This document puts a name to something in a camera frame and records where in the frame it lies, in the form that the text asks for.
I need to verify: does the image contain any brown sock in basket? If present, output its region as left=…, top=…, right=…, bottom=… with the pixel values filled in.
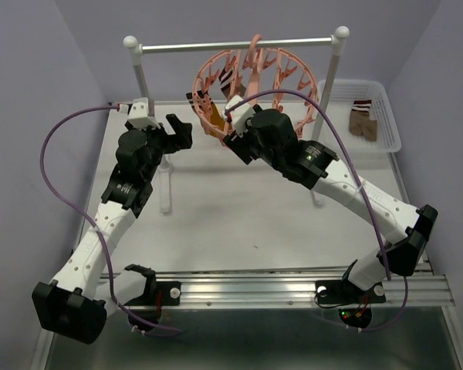
left=348, top=99, right=377, bottom=143

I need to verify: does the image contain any brown striped sock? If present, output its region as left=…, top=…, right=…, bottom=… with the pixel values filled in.
left=218, top=68, right=246, bottom=100

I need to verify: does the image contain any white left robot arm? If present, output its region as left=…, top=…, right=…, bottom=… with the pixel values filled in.
left=32, top=114, right=193, bottom=344

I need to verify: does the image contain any white clothes rack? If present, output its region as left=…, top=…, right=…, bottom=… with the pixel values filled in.
left=123, top=26, right=350, bottom=138

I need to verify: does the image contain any white plastic basket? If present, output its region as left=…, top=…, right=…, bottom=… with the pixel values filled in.
left=326, top=79, right=401, bottom=155

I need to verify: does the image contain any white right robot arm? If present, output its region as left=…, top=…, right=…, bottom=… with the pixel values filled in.
left=224, top=106, right=438, bottom=304

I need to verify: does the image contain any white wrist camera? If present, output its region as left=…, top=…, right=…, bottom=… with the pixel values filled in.
left=117, top=97, right=161, bottom=130
left=223, top=95, right=256, bottom=136

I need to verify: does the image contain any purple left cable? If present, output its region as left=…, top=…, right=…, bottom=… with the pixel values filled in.
left=40, top=103, right=182, bottom=338

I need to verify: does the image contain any mustard yellow sock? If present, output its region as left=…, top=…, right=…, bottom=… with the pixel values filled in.
left=208, top=102, right=231, bottom=141

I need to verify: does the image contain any pink round clip hanger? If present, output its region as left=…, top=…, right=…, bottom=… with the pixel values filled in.
left=186, top=34, right=319, bottom=136

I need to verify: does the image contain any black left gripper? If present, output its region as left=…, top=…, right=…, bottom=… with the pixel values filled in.
left=137, top=114, right=192, bottom=180

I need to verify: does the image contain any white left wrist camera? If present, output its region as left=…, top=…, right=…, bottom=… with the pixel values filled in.
left=117, top=97, right=161, bottom=130

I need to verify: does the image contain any aluminium mounting rail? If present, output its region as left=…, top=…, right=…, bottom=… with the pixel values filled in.
left=156, top=264, right=455, bottom=310

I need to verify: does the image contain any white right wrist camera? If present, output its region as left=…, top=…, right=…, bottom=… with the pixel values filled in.
left=223, top=95, right=256, bottom=136

